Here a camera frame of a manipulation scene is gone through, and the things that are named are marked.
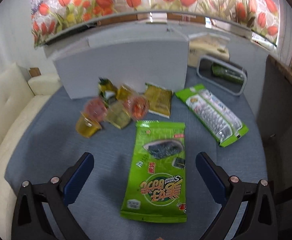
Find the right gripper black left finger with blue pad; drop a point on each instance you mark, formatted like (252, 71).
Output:
(30, 220)

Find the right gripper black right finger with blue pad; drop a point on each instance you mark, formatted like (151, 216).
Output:
(259, 220)

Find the long green seaweed pack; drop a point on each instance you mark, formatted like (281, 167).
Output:
(218, 119)

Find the large green seaweed snack bag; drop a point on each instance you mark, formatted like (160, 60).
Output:
(156, 189)

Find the yellow jelly cup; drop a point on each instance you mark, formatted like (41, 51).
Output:
(86, 126)

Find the pink-lid jelly cup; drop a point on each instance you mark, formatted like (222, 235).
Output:
(95, 109)

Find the orange-lid jelly cup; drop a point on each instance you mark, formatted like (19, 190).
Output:
(137, 106)

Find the yellow-brown snack packet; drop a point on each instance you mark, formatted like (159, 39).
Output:
(159, 99)

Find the blue-grey table cloth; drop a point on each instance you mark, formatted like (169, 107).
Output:
(51, 145)

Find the cream leather sofa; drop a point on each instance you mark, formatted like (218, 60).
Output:
(20, 102)

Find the wooden side shelf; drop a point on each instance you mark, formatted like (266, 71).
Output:
(285, 71)

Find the yellow-green jelly cup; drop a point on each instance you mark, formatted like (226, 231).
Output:
(117, 115)

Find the dark green yellow snack packet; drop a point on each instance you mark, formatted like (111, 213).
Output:
(107, 91)

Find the amber jelly cup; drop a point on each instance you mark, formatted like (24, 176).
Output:
(123, 92)

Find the cream tissue box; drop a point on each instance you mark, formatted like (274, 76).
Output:
(207, 44)

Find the white cardboard box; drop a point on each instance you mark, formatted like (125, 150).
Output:
(160, 60)

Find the tulip wall poster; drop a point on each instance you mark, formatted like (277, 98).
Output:
(50, 17)

